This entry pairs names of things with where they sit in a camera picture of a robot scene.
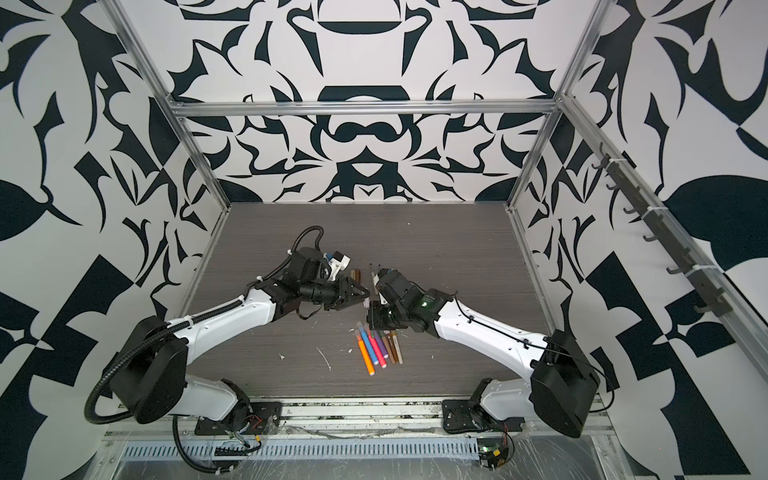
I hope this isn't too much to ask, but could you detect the purple marker pen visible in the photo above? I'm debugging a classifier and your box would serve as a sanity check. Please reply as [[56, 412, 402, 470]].
[[373, 330, 389, 362]]

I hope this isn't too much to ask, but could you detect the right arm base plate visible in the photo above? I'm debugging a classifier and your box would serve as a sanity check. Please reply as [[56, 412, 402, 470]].
[[441, 399, 525, 435]]

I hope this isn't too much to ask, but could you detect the aluminium front rail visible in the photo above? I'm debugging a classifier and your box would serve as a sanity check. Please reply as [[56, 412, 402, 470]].
[[103, 395, 616, 441]]

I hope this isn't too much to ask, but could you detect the tan brown marker pen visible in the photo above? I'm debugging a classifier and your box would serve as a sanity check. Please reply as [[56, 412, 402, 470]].
[[369, 263, 378, 292]]

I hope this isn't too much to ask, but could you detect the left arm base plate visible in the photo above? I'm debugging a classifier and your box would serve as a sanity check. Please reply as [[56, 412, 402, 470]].
[[194, 401, 283, 436]]

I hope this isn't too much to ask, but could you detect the blue marker pen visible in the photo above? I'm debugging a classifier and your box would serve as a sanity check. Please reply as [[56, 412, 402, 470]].
[[357, 322, 379, 366]]

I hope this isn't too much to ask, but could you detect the red pink marker pen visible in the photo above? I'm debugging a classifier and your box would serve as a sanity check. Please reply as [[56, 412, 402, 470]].
[[365, 327, 387, 369]]

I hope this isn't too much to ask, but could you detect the orange marker pen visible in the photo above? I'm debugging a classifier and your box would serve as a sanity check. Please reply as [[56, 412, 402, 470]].
[[355, 331, 375, 376]]

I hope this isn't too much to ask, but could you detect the small green circuit board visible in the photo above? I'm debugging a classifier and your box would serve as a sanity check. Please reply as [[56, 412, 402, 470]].
[[478, 435, 516, 470]]

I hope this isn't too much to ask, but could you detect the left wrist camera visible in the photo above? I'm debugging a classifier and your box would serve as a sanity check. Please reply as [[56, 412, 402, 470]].
[[326, 251, 351, 281]]

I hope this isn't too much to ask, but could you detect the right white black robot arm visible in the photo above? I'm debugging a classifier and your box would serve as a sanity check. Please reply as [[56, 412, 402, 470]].
[[367, 269, 607, 438]]

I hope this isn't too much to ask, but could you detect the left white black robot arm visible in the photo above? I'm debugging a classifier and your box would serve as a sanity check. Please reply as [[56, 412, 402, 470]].
[[84, 247, 370, 432]]

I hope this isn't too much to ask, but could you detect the white slotted cable duct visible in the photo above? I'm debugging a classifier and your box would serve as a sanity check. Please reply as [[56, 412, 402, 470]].
[[119, 437, 481, 462]]

